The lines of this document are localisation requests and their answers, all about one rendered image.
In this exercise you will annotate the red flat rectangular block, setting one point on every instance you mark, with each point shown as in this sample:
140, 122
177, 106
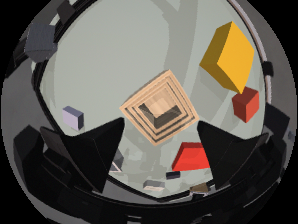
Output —
190, 156

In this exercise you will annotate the yellow block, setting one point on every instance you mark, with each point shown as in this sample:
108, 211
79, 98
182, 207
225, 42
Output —
228, 58

